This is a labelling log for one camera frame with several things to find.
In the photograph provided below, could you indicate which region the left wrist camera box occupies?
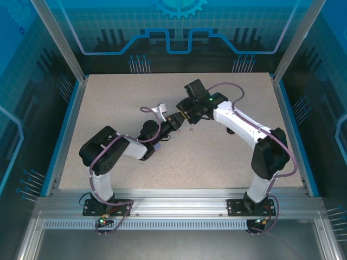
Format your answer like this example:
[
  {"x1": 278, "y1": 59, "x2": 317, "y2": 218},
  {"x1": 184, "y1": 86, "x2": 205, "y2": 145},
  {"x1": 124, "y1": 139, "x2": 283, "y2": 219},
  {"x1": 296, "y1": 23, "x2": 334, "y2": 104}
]
[{"x1": 152, "y1": 102, "x2": 169, "y2": 121}]

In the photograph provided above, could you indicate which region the aluminium table side rail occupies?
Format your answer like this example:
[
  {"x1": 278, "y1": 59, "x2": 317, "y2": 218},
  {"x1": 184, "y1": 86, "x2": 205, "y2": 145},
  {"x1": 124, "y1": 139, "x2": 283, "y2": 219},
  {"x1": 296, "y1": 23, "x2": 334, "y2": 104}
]
[
  {"x1": 40, "y1": 77, "x2": 89, "y2": 198},
  {"x1": 271, "y1": 73, "x2": 320, "y2": 198}
]

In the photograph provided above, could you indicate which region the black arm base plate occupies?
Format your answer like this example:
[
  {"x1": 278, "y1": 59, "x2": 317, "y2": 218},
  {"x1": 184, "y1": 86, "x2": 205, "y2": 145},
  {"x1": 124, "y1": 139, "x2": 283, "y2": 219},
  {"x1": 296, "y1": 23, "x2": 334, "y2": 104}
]
[
  {"x1": 82, "y1": 199, "x2": 133, "y2": 217},
  {"x1": 226, "y1": 199, "x2": 277, "y2": 217}
]

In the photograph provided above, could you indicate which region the aluminium lower frame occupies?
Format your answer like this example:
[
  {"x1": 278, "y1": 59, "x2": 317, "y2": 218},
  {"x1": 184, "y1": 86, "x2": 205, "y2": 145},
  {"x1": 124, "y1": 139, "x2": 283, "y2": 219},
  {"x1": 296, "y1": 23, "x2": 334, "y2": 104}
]
[{"x1": 15, "y1": 211, "x2": 341, "y2": 260}]

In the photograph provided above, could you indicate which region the aluminium frame post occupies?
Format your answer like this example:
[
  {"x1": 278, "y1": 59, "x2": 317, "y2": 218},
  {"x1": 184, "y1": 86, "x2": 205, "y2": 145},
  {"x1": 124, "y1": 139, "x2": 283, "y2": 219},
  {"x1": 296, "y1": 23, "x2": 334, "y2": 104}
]
[
  {"x1": 29, "y1": 0, "x2": 89, "y2": 83},
  {"x1": 272, "y1": 0, "x2": 330, "y2": 83}
]

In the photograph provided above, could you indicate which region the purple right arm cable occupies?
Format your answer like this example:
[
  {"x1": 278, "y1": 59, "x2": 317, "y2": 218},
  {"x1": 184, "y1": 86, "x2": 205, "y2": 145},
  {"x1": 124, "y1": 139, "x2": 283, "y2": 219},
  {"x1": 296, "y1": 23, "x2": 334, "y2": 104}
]
[{"x1": 207, "y1": 82, "x2": 298, "y2": 237}]

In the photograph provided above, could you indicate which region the aluminium front rail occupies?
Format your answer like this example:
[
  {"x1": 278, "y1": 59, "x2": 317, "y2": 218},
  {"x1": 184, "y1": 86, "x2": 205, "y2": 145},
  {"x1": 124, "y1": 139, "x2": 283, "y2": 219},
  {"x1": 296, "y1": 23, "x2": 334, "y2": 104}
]
[{"x1": 35, "y1": 188, "x2": 326, "y2": 220}]

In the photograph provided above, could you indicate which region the slotted grey cable duct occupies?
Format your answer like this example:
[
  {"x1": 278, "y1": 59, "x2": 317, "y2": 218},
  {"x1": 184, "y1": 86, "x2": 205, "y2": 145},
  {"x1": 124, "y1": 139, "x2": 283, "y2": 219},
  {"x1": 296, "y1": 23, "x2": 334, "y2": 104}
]
[{"x1": 42, "y1": 219, "x2": 249, "y2": 231}]

